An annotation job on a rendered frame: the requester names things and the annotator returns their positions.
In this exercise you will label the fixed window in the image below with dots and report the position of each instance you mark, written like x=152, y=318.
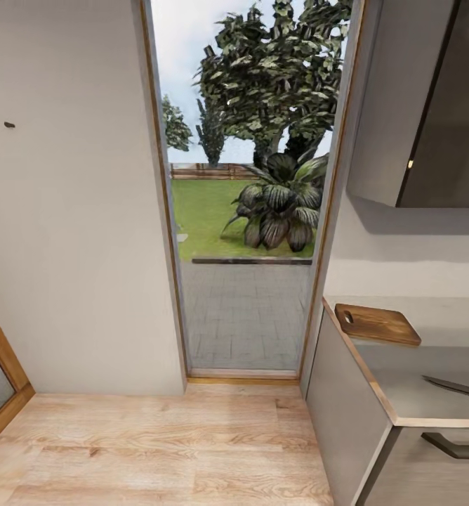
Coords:
x=250, y=101

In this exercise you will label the cutting board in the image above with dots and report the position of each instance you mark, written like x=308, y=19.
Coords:
x=382, y=324

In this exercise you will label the cabinet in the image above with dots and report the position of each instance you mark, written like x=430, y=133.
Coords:
x=412, y=146

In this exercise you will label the dishwasher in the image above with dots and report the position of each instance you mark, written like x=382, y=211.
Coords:
x=420, y=466

